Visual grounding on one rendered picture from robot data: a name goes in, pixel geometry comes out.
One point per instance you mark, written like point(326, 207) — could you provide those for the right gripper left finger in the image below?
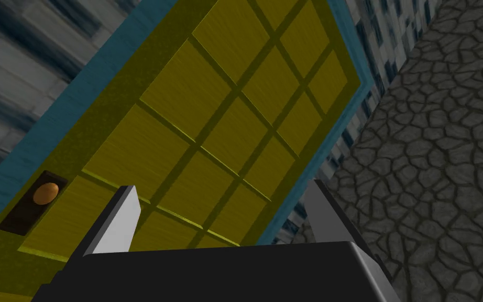
point(118, 226)

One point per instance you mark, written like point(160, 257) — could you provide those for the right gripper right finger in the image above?
point(327, 218)

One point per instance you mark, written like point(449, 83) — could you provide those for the yellow panelled door leaf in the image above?
point(208, 126)

